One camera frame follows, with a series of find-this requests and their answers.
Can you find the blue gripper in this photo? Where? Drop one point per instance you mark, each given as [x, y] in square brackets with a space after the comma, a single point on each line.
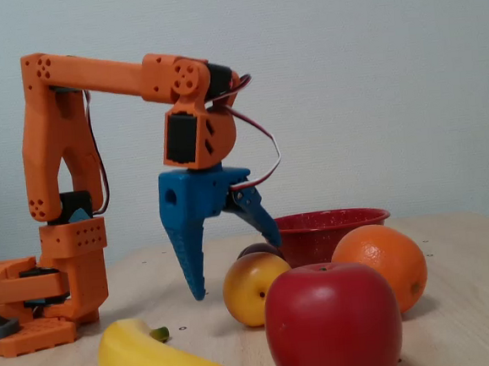
[196, 195]

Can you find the yellow orange toy peach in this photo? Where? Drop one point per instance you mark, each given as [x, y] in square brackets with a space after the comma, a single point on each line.
[244, 293]

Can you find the orange robot base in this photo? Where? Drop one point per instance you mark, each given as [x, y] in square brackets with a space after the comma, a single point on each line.
[32, 339]

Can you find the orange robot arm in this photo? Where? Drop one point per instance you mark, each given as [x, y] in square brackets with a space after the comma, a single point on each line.
[92, 76]

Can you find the red speckled bowl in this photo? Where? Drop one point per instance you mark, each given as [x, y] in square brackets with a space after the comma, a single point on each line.
[325, 236]

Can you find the dark purple toy plum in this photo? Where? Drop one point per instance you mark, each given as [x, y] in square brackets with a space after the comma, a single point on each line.
[258, 249]

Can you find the red toy apple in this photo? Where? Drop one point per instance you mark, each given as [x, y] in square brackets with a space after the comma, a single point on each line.
[332, 324]

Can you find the yellow toy banana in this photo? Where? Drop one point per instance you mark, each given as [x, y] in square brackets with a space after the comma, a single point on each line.
[135, 361]

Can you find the toy orange fruit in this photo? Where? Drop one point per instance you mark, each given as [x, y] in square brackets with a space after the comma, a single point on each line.
[386, 261]

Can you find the dark grey table clamp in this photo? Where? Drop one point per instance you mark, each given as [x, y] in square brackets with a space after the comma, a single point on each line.
[6, 329]

